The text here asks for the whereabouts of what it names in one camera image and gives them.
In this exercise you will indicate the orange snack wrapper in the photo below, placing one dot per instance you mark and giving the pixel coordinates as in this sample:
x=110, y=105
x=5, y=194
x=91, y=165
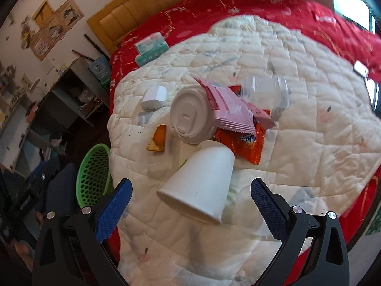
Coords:
x=248, y=146

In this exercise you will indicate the dark blue chair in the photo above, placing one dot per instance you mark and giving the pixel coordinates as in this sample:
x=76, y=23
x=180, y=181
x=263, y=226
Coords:
x=49, y=188

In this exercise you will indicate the pink snack packet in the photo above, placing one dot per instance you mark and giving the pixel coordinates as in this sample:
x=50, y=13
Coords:
x=230, y=112

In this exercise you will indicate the yellow wooden headboard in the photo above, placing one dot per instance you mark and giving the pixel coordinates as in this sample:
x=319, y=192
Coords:
x=119, y=17

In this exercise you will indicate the teal tissue pack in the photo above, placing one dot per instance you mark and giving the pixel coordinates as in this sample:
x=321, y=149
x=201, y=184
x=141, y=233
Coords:
x=143, y=59

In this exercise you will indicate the white foam block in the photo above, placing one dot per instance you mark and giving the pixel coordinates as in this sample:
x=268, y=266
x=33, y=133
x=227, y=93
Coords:
x=154, y=98

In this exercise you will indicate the clear plastic bowl container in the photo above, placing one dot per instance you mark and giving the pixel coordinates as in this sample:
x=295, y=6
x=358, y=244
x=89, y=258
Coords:
x=268, y=93

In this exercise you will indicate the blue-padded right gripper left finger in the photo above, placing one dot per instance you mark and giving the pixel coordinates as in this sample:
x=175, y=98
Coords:
x=69, y=249

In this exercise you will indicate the white quilted blanket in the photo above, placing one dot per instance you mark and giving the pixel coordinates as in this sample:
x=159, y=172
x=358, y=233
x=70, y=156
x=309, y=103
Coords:
x=193, y=128

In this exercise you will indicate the white desk shelf unit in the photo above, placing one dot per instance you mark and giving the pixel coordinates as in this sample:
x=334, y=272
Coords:
x=71, y=114

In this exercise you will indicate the white paper cup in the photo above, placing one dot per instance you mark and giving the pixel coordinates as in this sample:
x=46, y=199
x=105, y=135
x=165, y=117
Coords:
x=199, y=188

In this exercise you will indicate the blue paper bag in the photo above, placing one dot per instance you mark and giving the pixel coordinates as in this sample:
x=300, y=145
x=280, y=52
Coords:
x=100, y=68

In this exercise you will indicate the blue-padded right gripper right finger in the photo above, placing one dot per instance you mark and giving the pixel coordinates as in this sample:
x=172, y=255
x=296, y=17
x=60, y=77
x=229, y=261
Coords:
x=327, y=261

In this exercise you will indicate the orange peel piece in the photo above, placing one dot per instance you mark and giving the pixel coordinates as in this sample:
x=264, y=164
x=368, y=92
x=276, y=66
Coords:
x=158, y=141

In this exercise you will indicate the white tissue pack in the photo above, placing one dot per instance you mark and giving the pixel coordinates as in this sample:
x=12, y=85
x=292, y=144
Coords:
x=150, y=42

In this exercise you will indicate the green mesh trash basket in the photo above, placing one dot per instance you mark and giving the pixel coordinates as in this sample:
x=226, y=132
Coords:
x=94, y=179

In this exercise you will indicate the bright window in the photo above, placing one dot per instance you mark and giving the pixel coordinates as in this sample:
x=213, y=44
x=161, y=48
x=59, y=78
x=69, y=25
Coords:
x=356, y=11

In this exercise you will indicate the wall poster collage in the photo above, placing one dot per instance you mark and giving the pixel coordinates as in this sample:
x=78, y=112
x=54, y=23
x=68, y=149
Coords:
x=47, y=27

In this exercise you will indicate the red bed cover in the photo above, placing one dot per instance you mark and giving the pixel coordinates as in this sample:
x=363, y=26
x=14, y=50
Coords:
x=268, y=15

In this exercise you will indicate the black phone on bed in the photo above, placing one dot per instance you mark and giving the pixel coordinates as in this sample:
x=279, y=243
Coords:
x=373, y=88

